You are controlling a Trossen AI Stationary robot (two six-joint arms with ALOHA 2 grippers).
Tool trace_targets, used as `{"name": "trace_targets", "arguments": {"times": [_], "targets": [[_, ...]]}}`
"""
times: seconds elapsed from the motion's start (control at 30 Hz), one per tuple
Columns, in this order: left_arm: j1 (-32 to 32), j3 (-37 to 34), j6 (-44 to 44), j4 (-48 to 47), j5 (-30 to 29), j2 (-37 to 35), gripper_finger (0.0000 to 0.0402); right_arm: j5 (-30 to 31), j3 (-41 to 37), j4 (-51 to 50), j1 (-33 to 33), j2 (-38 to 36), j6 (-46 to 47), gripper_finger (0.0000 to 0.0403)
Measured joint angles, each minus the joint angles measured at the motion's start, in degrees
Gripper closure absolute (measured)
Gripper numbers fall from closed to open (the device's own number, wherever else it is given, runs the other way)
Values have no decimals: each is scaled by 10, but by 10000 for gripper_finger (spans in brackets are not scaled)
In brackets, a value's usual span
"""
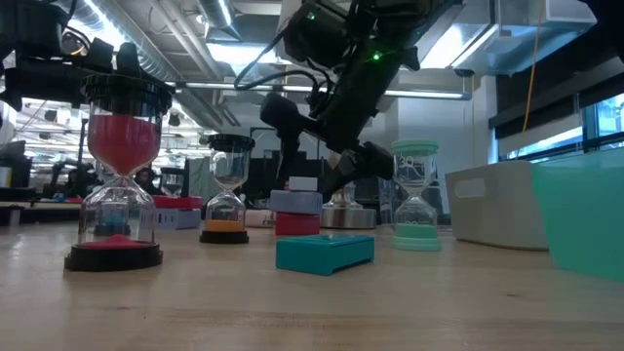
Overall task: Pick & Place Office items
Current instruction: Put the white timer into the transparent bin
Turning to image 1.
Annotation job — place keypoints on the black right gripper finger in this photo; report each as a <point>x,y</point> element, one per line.
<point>373,163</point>
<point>287,122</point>

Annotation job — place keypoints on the teal cube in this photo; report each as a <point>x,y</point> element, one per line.
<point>322,256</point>

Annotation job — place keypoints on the long ceiling light bar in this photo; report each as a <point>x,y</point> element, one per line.
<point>429,93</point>

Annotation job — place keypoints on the black ceiling-hung device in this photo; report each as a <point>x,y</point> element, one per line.
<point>73,44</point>

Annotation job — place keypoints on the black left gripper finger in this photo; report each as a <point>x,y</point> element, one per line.
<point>101,53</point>
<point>129,61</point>

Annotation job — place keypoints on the periwinkle blue block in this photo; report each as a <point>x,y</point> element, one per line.
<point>178,219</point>

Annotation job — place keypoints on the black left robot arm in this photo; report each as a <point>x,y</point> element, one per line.
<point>29,29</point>

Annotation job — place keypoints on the lavender block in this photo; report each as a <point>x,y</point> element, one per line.
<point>296,201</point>

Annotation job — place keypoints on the white ceiling air unit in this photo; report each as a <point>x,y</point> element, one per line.
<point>560,19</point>

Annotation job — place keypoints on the orange sand hourglass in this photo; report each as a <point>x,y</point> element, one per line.
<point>225,225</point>

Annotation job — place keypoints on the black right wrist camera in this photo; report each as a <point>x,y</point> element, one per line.
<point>317,39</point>

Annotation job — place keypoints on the gray curtain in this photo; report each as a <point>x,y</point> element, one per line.
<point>197,180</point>

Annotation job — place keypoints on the black aluminium table frame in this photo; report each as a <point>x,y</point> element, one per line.
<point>44,218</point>

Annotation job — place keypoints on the person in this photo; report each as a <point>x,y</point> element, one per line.
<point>78,184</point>
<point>146,181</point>

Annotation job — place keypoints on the red block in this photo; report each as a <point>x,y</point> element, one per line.
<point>178,202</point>
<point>297,224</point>

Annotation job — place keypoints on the table lamp white shade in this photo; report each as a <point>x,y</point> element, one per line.
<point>348,217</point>

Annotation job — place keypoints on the light gray plastic bin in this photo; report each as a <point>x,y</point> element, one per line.
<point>497,214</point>

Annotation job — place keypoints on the black partition screen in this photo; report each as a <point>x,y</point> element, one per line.
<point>258,185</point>

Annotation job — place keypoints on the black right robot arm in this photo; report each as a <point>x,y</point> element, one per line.
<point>390,24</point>

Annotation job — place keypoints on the teal translucent plastic bin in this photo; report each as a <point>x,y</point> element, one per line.
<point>585,219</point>

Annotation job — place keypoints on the red sand hourglass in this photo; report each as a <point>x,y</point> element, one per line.
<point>122,141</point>

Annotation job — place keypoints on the small white box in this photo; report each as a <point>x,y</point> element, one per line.
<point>303,183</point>

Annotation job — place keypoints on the white roller blind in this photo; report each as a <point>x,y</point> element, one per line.
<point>536,139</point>

